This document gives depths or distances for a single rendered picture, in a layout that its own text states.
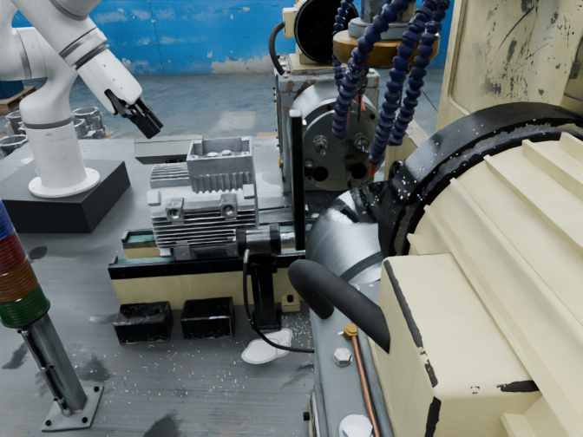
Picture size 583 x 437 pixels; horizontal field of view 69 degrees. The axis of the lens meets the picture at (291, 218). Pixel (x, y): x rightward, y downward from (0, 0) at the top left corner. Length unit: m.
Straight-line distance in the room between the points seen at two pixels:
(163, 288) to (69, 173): 0.54
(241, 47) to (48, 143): 5.31
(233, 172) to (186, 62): 5.93
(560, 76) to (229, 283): 0.69
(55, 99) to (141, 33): 5.56
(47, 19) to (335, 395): 0.74
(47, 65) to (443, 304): 1.19
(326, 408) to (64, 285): 0.90
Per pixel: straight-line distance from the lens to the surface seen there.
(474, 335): 0.21
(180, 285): 0.95
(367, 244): 0.54
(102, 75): 0.86
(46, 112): 1.31
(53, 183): 1.38
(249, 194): 0.80
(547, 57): 0.73
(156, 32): 6.75
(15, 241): 0.66
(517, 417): 0.21
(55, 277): 1.21
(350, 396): 0.37
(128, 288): 0.98
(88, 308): 1.08
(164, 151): 1.10
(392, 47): 0.73
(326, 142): 1.04
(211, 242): 0.85
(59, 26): 0.87
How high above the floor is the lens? 1.46
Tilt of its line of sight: 32 degrees down
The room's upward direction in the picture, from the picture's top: 3 degrees counter-clockwise
